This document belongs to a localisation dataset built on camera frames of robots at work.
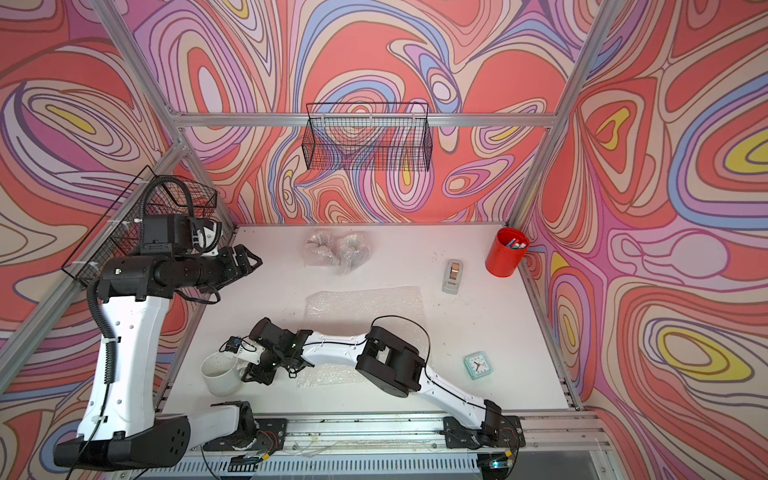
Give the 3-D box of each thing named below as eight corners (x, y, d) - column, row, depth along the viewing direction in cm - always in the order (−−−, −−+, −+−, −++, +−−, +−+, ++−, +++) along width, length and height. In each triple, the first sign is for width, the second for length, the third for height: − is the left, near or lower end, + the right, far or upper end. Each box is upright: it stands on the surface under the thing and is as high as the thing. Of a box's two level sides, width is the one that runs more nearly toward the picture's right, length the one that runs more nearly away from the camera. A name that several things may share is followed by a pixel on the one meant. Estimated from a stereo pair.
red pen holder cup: (489, 277, 107) (500, 252, 96) (482, 252, 114) (492, 227, 103) (519, 277, 107) (534, 252, 96) (510, 253, 114) (523, 227, 103)
